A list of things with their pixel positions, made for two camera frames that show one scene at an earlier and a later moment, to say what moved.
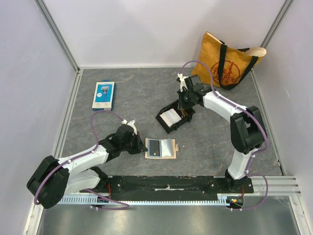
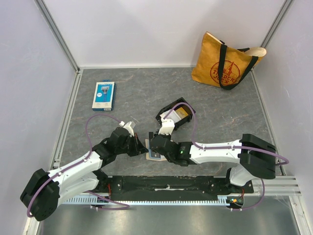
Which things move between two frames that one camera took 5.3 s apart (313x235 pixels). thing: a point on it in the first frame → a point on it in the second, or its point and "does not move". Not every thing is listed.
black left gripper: x=140 y=147 does not move
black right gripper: x=182 y=104 → x=151 y=141
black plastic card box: x=189 y=112 does not move
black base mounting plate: x=174 y=188 does not move
